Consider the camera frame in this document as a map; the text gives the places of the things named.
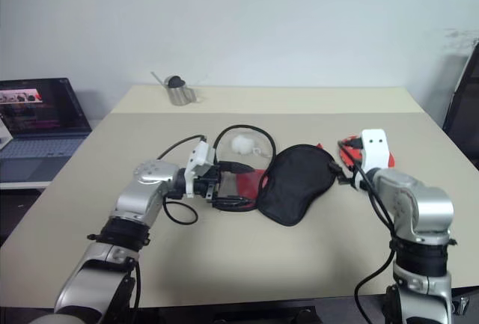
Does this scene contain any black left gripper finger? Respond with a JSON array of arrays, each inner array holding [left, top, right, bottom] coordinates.
[[219, 162, 253, 174], [212, 197, 249, 210]]

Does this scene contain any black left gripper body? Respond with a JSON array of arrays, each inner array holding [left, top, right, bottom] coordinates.
[[194, 165, 223, 201]]

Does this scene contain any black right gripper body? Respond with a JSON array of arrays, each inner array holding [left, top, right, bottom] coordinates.
[[338, 168, 361, 188]]

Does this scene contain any red table tennis paddle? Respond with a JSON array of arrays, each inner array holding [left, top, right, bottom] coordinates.
[[336, 132, 397, 171]]

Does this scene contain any red and black paddle case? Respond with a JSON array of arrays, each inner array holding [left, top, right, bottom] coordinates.
[[213, 124, 338, 229]]

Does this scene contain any white ball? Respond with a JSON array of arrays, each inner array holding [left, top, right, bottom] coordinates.
[[231, 135, 252, 152]]

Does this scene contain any silver metal pitcher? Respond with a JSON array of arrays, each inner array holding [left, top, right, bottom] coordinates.
[[150, 71, 198, 106]]

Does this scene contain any open laptop computer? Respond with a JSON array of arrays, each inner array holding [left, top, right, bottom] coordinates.
[[0, 77, 93, 183]]

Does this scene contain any beige robot torso cover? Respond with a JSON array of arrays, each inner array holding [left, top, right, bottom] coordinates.
[[22, 311, 104, 324]]

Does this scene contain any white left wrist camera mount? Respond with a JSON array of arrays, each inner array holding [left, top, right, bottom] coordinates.
[[185, 140, 219, 199]]

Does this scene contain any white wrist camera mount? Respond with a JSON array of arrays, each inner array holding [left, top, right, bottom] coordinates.
[[185, 140, 219, 199], [354, 128, 391, 191]]

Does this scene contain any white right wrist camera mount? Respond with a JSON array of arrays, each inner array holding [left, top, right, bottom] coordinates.
[[354, 128, 391, 191]]

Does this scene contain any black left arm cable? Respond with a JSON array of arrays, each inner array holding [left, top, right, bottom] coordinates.
[[130, 135, 209, 310]]

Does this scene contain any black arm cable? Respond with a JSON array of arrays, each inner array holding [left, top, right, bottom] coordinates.
[[130, 135, 209, 310], [351, 165, 398, 324]]

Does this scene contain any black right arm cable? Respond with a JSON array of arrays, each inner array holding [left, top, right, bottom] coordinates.
[[351, 165, 398, 324]]

